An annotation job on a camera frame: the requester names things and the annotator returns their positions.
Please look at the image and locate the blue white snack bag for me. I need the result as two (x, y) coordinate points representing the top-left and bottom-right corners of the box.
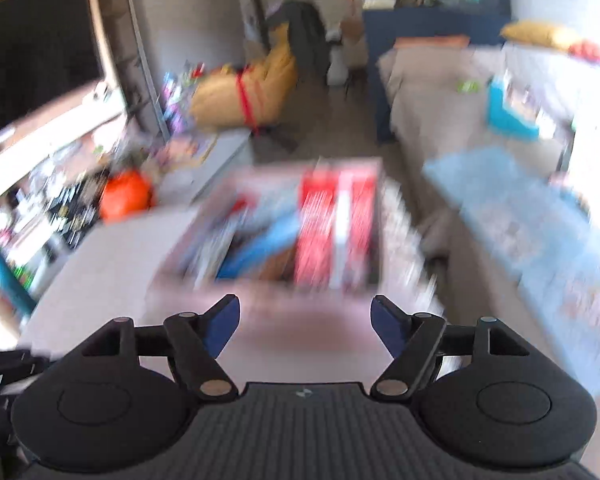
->
(176, 186), (300, 286)

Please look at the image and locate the red green striped snack packet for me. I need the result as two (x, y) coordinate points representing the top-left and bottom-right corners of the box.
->
(294, 164), (378, 290)

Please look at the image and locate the teal water bottle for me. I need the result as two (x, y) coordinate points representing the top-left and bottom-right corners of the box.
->
(0, 254), (36, 318)

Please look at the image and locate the white woven table cloth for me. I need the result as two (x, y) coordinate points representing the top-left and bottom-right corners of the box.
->
(19, 179), (447, 361)

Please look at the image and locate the pink gift box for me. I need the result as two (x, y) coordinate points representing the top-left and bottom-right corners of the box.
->
(147, 156), (447, 321)

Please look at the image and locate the orange pumpkin bucket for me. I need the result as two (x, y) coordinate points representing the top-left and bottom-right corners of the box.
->
(99, 170), (155, 223)

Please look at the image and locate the black box with white print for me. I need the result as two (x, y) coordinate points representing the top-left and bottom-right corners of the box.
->
(46, 169), (110, 250)

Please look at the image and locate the white low side table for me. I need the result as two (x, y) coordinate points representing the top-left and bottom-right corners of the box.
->
(155, 129), (253, 207)

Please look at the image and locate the beige sofa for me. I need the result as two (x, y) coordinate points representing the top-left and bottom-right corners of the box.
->
(377, 47), (566, 176)

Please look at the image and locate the teal handheld device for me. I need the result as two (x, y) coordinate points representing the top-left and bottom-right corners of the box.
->
(486, 72), (541, 141)

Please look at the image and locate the yellow armchair with red ribbon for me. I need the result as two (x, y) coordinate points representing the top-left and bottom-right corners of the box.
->
(189, 23), (298, 130)

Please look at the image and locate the small green toy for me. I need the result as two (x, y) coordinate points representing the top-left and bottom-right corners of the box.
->
(456, 79), (481, 94)

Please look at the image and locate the dark coat on stand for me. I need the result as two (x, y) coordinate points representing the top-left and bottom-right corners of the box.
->
(266, 0), (330, 84)

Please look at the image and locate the orange bolster pillow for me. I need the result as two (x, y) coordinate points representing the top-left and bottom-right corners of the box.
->
(393, 35), (470, 49)

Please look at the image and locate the black television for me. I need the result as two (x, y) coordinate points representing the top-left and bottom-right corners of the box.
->
(0, 0), (104, 131)

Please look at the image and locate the dark blue cabinet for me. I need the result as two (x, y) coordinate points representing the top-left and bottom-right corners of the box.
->
(363, 0), (512, 86)

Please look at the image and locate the yellow cushion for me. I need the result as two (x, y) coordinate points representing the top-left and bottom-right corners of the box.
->
(500, 21), (580, 51)

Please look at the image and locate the orange red cushion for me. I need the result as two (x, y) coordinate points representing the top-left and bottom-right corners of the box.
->
(568, 40), (600, 64)

